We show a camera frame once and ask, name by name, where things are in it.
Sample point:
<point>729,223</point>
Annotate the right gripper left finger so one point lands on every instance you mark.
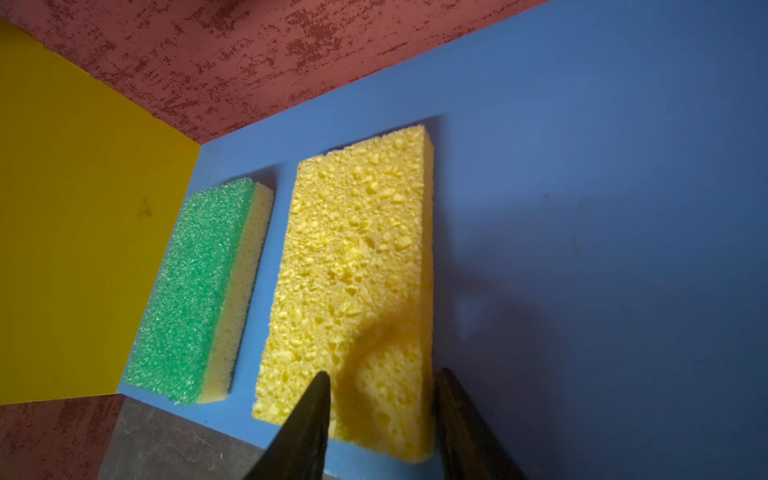
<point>298,450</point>

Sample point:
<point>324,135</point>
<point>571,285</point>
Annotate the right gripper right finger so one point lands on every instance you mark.
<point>468,446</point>

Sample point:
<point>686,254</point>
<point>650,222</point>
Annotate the bright green sponge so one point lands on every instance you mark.
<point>188,340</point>

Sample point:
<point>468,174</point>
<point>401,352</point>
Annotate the yellow sponge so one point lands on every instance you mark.
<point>355,295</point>

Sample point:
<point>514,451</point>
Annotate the yellow shelf with coloured boards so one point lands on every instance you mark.
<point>600,208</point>

